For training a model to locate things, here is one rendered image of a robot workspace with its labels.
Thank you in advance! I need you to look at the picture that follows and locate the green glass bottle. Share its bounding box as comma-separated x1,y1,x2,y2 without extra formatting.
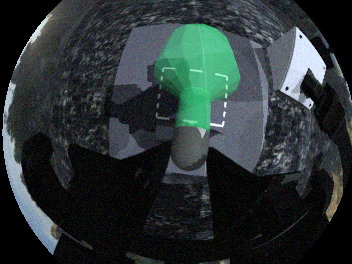
153,23,240,172

